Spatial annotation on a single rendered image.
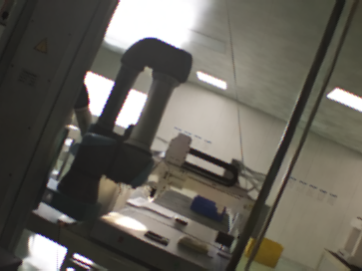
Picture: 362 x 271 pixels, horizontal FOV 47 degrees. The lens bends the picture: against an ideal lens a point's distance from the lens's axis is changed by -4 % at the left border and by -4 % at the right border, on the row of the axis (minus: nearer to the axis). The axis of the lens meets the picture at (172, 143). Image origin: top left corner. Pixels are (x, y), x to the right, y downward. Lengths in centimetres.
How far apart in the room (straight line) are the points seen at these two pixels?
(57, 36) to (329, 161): 864
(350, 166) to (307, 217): 145
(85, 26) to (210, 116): 822
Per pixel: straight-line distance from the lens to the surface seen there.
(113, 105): 165
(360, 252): 668
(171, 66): 156
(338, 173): 978
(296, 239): 971
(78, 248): 216
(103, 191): 264
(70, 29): 146
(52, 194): 150
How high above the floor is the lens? 132
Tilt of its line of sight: level
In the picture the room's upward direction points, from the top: 23 degrees clockwise
